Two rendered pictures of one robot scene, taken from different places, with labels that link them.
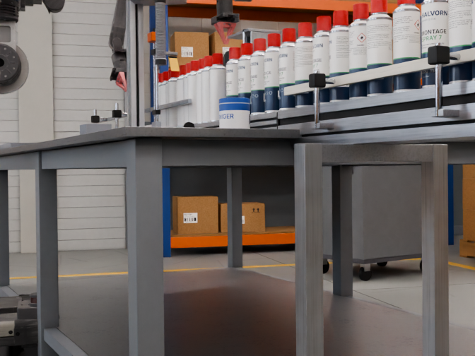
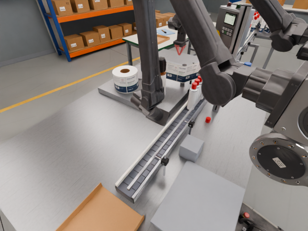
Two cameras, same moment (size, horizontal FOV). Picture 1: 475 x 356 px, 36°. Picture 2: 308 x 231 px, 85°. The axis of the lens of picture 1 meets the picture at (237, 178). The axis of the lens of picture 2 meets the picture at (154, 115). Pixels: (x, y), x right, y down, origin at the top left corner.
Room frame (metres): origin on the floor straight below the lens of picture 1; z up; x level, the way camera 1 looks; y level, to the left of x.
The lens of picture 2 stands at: (3.27, 0.96, 1.64)
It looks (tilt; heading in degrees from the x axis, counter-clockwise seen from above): 41 degrees down; 241
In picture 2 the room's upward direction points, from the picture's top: 1 degrees counter-clockwise
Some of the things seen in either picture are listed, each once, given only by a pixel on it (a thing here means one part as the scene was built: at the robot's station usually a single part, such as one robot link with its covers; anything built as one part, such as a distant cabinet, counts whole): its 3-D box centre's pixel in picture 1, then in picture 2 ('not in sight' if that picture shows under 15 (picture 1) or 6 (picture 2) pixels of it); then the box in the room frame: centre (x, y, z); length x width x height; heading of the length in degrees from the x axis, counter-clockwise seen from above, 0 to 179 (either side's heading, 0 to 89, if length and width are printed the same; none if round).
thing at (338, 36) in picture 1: (341, 58); not in sight; (1.59, -0.23, 0.98); 0.05 x 0.05 x 0.20
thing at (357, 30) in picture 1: (361, 53); not in sight; (1.52, -0.26, 0.98); 0.05 x 0.05 x 0.20
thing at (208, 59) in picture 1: (209, 90); not in sight; (2.20, 0.08, 0.98); 0.05 x 0.05 x 0.20
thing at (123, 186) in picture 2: not in sight; (195, 103); (2.49, 0.22, 0.86); 1.65 x 0.08 x 0.04; 27
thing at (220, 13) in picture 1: (225, 10); (181, 37); (2.54, 0.04, 1.30); 0.10 x 0.07 x 0.07; 27
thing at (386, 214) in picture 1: (370, 205); not in sight; (5.03, -0.93, 0.48); 0.89 x 0.63 x 0.96; 124
